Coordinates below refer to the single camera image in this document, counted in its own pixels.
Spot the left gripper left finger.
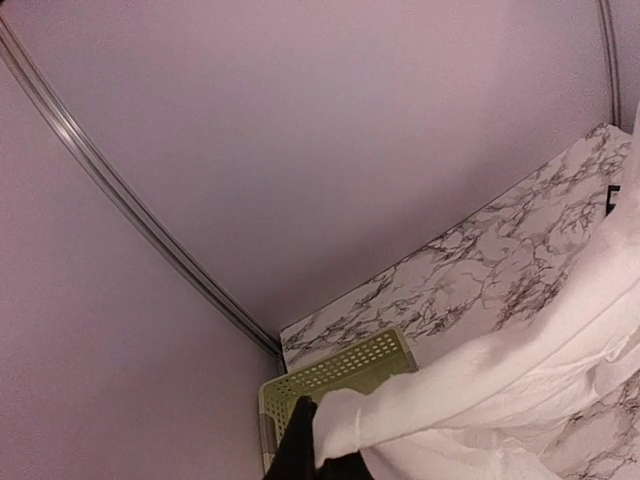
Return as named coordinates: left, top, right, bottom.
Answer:
left=263, top=396, right=317, bottom=480

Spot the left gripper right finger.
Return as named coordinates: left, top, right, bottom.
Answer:
left=319, top=452, right=374, bottom=480

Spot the white button shirt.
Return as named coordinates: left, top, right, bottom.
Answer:
left=314, top=97, right=640, bottom=480

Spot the black box of flower brooch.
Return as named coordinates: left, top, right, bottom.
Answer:
left=605, top=185, right=621, bottom=216

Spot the green plastic basket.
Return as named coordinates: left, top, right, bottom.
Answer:
left=258, top=327, right=418, bottom=470

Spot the left aluminium frame post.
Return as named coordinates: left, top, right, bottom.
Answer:
left=1, top=18, right=284, bottom=362

